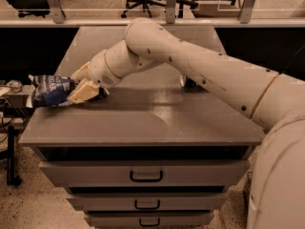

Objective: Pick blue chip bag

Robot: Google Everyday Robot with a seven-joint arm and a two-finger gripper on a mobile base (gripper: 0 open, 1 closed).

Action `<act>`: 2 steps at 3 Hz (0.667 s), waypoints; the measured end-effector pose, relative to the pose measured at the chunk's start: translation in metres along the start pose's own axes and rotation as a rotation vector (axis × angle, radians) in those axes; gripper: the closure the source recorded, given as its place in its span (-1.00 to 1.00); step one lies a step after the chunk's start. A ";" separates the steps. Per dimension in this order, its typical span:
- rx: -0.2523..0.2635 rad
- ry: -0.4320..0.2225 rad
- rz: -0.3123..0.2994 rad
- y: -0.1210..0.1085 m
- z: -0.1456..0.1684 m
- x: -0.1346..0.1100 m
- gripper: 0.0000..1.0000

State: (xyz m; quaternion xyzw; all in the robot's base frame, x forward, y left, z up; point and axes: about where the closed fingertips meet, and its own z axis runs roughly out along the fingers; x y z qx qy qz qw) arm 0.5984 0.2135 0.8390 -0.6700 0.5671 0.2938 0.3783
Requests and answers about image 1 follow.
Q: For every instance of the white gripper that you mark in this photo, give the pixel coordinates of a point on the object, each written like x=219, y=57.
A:
x=99, y=70

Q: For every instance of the large blue Kettle chip bag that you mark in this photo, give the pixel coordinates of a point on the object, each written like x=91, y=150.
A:
x=53, y=91

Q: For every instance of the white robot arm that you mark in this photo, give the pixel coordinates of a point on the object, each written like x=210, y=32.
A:
x=275, y=101

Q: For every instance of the glass railing with metal posts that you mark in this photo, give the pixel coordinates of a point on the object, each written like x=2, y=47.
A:
x=108, y=12

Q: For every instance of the top grey drawer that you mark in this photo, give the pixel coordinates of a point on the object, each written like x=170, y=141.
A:
x=144, y=173

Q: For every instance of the grey drawer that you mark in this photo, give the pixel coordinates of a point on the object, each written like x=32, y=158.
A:
x=144, y=202
x=144, y=173
x=148, y=220

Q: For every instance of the grey drawer cabinet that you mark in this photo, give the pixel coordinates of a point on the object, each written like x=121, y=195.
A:
x=147, y=117

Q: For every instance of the blue Pepsi soda can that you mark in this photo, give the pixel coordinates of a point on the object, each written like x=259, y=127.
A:
x=186, y=82

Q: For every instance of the black office chair centre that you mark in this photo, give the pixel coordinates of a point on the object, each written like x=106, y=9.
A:
x=173, y=8

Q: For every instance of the black metal stand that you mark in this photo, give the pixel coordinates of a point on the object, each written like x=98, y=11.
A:
x=12, y=178

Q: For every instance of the middle grey drawer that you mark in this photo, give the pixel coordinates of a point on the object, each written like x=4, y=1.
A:
x=144, y=202

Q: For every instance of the bottom grey drawer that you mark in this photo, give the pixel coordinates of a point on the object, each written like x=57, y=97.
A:
x=148, y=220

